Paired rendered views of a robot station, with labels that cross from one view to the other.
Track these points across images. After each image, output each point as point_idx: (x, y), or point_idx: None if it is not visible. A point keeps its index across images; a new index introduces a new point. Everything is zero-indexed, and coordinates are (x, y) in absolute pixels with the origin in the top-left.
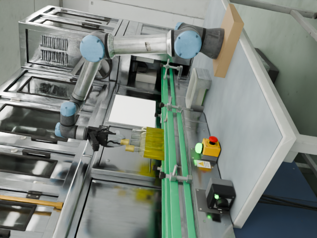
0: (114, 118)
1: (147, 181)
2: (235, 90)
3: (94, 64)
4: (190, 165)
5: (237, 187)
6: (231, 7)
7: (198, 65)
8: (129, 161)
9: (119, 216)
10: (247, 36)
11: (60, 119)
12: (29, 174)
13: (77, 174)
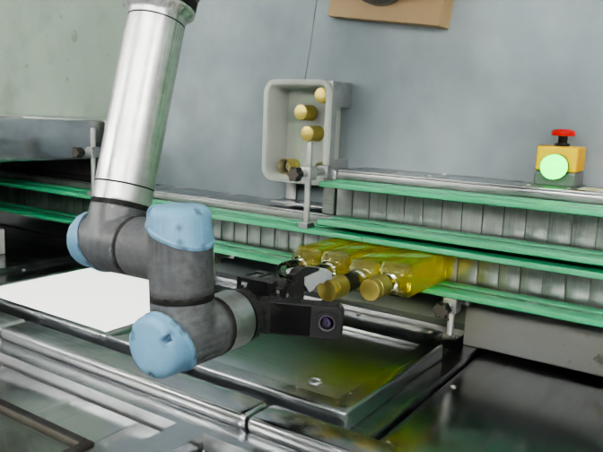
0: (102, 322)
1: (435, 367)
2: (554, 8)
3: (179, 39)
4: (599, 195)
5: None
6: None
7: (186, 118)
8: (344, 357)
9: (576, 447)
10: None
11: (173, 282)
12: None
13: (359, 448)
